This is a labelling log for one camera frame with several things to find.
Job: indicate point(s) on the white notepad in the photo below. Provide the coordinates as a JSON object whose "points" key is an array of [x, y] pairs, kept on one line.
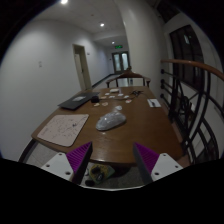
{"points": [[157, 103]]}

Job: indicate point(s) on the small white box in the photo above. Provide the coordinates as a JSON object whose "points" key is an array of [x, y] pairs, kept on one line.
{"points": [[114, 90]]}

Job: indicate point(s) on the glass double door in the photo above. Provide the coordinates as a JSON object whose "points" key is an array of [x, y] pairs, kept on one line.
{"points": [[120, 61]]}

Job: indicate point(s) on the black closed laptop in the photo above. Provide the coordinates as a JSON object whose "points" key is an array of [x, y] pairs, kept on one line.
{"points": [[78, 100]]}

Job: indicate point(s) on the black pen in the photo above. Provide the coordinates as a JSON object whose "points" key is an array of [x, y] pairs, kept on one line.
{"points": [[152, 103]]}

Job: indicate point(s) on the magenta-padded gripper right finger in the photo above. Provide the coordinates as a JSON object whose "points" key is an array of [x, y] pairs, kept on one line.
{"points": [[148, 159]]}

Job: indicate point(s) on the beige side door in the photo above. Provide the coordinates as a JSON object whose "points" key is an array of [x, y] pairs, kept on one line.
{"points": [[81, 68]]}

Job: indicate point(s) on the ceiling lights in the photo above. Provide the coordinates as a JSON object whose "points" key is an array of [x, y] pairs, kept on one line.
{"points": [[102, 24]]}

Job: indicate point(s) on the green exit sign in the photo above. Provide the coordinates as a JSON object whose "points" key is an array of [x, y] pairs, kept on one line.
{"points": [[118, 46]]}

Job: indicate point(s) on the white wall switch plate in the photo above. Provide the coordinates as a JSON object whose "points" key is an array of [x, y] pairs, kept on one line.
{"points": [[40, 64]]}

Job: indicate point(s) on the red and white sticker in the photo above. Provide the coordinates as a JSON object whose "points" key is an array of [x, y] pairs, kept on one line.
{"points": [[128, 101]]}

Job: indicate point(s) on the black railing with wooden handrail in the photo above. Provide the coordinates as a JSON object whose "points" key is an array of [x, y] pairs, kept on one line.
{"points": [[186, 110]]}

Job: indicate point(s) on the brown wooden chair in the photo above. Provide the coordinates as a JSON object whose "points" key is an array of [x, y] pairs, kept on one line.
{"points": [[128, 75]]}

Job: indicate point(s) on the dark window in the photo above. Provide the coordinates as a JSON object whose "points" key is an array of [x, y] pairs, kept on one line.
{"points": [[186, 56]]}

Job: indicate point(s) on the small black box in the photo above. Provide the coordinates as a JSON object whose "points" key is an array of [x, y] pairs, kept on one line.
{"points": [[95, 99]]}

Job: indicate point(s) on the white printed mouse pad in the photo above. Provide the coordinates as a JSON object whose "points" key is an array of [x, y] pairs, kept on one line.
{"points": [[63, 129]]}

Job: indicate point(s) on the clear plastic computer mouse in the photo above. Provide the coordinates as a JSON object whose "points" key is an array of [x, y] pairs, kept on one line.
{"points": [[111, 121]]}

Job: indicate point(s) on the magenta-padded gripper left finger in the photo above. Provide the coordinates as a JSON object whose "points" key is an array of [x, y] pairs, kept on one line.
{"points": [[78, 158]]}

